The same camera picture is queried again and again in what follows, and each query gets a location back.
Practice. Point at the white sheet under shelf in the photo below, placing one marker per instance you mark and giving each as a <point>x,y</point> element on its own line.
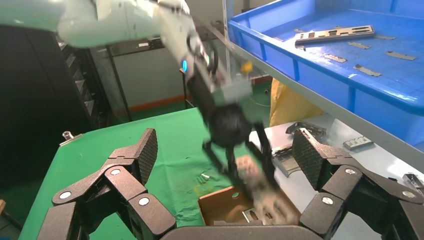
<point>364,159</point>

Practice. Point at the bent gray metal bracket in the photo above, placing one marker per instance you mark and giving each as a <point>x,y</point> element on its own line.
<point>304,127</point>

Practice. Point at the yellow woven bag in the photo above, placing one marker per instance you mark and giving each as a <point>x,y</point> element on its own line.
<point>288,106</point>

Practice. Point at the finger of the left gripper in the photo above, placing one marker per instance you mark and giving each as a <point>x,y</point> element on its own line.
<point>215,157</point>
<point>266,155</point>

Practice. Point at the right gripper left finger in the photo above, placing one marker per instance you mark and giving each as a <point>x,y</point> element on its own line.
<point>145,152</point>

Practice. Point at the green table cloth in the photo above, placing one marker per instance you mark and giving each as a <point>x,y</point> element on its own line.
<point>179,139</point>

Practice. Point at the black metal frame table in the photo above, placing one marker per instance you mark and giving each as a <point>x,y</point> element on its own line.
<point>132,48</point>

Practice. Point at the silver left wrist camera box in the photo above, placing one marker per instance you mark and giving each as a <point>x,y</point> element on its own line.
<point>232,91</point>

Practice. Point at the large silver bulldog clip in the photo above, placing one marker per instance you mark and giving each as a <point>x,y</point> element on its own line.
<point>71,138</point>

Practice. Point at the gray tape strip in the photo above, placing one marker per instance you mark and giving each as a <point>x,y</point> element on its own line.
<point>359,45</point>
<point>298,30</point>
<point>367,70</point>
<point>335,58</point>
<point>384,37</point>
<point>400,55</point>

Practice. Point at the brown cardboard box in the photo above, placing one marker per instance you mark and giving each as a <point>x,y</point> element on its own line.
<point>218,205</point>

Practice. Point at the blue plastic tray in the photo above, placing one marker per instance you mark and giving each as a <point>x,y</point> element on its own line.
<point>381,86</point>

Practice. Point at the silver connector strip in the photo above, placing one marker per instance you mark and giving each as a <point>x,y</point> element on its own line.
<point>413,180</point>

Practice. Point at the silver metal IO shield plate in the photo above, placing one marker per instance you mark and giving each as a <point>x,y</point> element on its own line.
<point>265,198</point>
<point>245,215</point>
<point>331,38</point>

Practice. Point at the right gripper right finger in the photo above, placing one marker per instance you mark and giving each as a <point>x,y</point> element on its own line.
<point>308,155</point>

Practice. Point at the flat stamped gray metal plate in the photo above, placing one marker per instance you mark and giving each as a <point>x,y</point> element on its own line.
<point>285,160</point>

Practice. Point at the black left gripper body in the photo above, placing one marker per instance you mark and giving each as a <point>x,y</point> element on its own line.
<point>230,126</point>

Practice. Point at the black equipment rack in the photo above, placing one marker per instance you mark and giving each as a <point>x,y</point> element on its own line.
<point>33,99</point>

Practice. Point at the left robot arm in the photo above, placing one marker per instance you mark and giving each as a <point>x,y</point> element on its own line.
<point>99,20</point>

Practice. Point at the tiny metal scrap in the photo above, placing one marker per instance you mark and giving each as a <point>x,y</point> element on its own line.
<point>205,177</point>

